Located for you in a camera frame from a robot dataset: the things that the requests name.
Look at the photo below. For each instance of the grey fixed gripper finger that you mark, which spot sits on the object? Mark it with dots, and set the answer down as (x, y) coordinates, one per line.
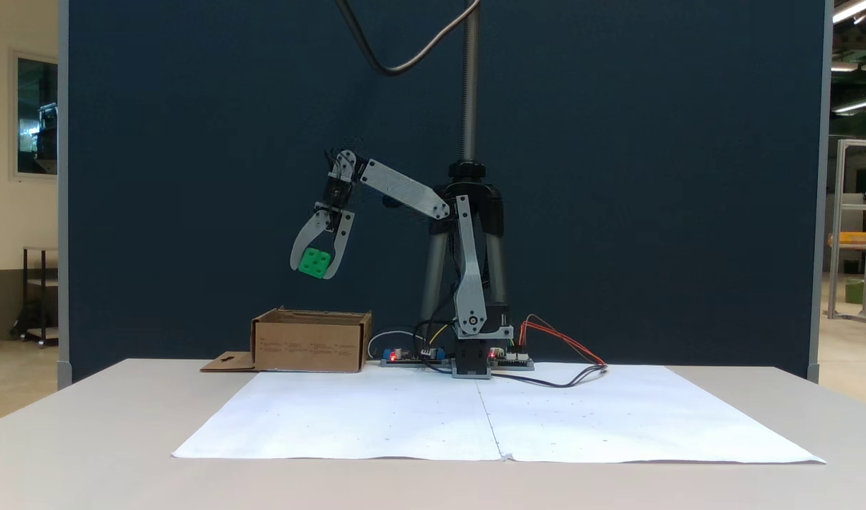
(344, 244)

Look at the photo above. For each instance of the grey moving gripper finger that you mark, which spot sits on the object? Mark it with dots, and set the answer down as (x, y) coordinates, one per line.
(302, 244)

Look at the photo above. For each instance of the green dice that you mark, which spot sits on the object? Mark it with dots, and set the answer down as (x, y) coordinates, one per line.
(314, 262)

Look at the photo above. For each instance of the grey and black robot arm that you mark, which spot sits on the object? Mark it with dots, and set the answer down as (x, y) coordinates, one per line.
(404, 190)

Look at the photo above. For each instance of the green bin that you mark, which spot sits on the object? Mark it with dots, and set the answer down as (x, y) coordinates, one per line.
(855, 292)

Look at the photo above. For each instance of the brown cardboard box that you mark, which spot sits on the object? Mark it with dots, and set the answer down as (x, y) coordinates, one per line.
(309, 347)

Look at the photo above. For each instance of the blue circuit board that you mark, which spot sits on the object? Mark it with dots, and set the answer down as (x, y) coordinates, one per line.
(404, 356)

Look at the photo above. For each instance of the dark blue partition panel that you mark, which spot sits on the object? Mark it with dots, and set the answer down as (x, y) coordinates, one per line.
(192, 177)

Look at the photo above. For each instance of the white paper sheet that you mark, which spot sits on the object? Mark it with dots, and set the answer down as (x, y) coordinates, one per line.
(652, 425)
(333, 418)

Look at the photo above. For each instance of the black and silver tripod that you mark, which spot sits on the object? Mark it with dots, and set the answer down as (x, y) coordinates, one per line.
(469, 106)

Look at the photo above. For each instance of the black shelf rack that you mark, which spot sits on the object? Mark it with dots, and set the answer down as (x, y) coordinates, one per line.
(42, 297)

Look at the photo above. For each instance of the orange workbench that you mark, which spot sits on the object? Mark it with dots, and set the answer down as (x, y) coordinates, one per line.
(857, 241)

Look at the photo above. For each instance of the fluorescent ceiling light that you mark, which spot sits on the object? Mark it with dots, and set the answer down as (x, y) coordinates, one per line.
(857, 66)
(854, 9)
(861, 105)

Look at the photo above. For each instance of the wall window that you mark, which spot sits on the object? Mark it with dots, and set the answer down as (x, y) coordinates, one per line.
(36, 113)

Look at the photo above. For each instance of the aluminium profile frame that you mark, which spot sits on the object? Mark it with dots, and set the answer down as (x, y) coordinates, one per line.
(842, 227)

